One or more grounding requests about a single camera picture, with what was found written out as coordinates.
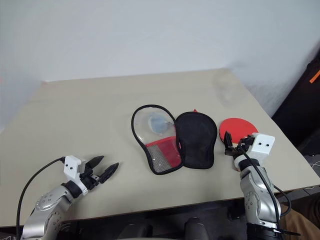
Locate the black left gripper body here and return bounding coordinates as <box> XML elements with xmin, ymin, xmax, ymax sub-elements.
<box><xmin>79</xmin><ymin>162</ymin><xmax>102</xmax><ymax>192</ymax></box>

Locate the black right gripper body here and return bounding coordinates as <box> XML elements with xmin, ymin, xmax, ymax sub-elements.
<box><xmin>233</xmin><ymin>134</ymin><xmax>255</xmax><ymax>157</ymax></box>

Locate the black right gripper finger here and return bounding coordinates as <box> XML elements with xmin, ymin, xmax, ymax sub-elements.
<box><xmin>224</xmin><ymin>130</ymin><xmax>236</xmax><ymax>156</ymax></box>

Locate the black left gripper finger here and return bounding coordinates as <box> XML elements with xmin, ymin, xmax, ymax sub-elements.
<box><xmin>86</xmin><ymin>155</ymin><xmax>105</xmax><ymax>169</ymax></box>
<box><xmin>98</xmin><ymin>162</ymin><xmax>120</xmax><ymax>183</ymax></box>

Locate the red table tennis paddle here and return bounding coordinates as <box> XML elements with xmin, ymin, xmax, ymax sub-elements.
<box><xmin>218</xmin><ymin>116</ymin><xmax>260</xmax><ymax>172</ymax></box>

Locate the black red clear paddle case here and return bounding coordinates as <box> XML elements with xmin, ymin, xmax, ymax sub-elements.
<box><xmin>130</xmin><ymin>104</ymin><xmax>218</xmax><ymax>176</ymax></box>

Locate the black bag with orange tag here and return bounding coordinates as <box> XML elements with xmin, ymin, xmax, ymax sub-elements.
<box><xmin>271</xmin><ymin>56</ymin><xmax>320</xmax><ymax>157</ymax></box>

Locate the dark rounded shape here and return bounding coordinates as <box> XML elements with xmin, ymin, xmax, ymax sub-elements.
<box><xmin>184</xmin><ymin>216</ymin><xmax>210</xmax><ymax>240</ymax></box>

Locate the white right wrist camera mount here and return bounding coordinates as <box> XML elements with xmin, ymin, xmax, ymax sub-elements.
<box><xmin>234</xmin><ymin>133</ymin><xmax>276</xmax><ymax>167</ymax></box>

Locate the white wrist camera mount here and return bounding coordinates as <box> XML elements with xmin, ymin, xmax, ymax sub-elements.
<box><xmin>63</xmin><ymin>155</ymin><xmax>89</xmax><ymax>196</ymax></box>
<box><xmin>234</xmin><ymin>133</ymin><xmax>276</xmax><ymax>167</ymax></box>

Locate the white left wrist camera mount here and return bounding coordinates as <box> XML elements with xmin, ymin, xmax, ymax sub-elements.
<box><xmin>63</xmin><ymin>155</ymin><xmax>89</xmax><ymax>196</ymax></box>

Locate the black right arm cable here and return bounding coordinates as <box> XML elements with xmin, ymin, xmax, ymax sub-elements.
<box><xmin>241</xmin><ymin>149</ymin><xmax>301</xmax><ymax>237</ymax></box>

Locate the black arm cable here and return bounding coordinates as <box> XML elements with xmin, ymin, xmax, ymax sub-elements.
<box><xmin>15</xmin><ymin>156</ymin><xmax>66</xmax><ymax>237</ymax></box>
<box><xmin>241</xmin><ymin>149</ymin><xmax>301</xmax><ymax>237</ymax></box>

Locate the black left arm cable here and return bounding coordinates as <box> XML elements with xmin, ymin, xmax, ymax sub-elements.
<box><xmin>15</xmin><ymin>156</ymin><xmax>66</xmax><ymax>237</ymax></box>

